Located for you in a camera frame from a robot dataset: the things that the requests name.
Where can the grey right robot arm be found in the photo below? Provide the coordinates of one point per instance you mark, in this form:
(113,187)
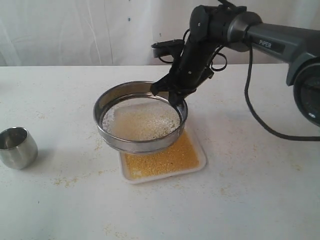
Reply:
(212,28)

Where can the white plastic tray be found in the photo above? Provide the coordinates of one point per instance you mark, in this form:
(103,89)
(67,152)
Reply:
(185,156)

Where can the white curtain backdrop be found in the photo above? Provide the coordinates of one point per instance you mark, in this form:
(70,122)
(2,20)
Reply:
(90,32)

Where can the stainless steel cup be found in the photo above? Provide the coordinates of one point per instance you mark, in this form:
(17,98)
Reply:
(18,148)

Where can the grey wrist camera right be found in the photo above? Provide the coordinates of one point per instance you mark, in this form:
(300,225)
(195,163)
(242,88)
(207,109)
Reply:
(168,48)

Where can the yellow granular powder pile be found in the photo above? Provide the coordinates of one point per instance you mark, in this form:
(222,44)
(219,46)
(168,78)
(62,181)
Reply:
(150,142)

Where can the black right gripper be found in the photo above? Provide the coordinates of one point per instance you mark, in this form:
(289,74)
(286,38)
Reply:
(187,67)

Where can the round stainless steel sieve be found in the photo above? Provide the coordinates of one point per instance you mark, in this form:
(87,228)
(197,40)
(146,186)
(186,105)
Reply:
(130,119)

